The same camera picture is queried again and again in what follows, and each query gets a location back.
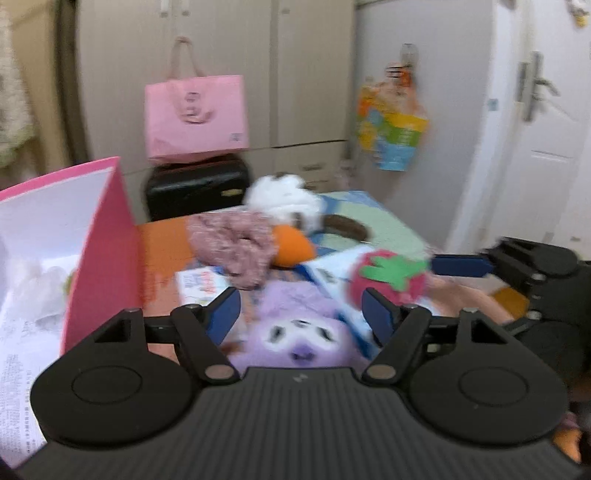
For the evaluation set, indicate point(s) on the pink cardboard box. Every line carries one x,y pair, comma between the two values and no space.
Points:
106,258

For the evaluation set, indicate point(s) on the pink floral scrunchie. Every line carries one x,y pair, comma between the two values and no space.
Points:
233,244

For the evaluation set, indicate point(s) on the cream fleece hanging garment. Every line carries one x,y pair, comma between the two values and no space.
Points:
11,92

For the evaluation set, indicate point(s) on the pink paper shopping bag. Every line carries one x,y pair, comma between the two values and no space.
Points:
196,120

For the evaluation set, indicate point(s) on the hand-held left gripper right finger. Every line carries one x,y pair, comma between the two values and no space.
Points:
375,314

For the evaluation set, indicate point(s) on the small white tissue packet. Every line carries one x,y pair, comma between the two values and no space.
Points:
201,284

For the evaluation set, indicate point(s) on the white fluffy plush toy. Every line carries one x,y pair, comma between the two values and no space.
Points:
284,198

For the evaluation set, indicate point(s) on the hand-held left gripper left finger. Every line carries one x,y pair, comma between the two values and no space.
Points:
227,310

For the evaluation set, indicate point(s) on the red strawberry plush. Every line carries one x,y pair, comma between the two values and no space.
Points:
392,277

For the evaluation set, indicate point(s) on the white door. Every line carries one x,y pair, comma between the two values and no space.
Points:
545,152

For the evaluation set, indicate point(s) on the grey wardrobe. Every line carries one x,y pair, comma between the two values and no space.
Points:
300,69

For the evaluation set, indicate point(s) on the colourful hanging bag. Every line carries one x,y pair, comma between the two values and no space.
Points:
392,127

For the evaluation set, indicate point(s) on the printed paper sheet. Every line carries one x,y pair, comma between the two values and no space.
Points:
23,364

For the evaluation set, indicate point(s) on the purple plush toy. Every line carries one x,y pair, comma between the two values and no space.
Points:
300,332

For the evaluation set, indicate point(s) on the black suitcase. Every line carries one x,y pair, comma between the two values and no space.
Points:
196,189

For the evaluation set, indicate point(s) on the orange carrot plush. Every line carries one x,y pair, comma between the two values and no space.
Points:
291,247

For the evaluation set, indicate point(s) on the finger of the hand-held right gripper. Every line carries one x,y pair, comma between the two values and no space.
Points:
461,265

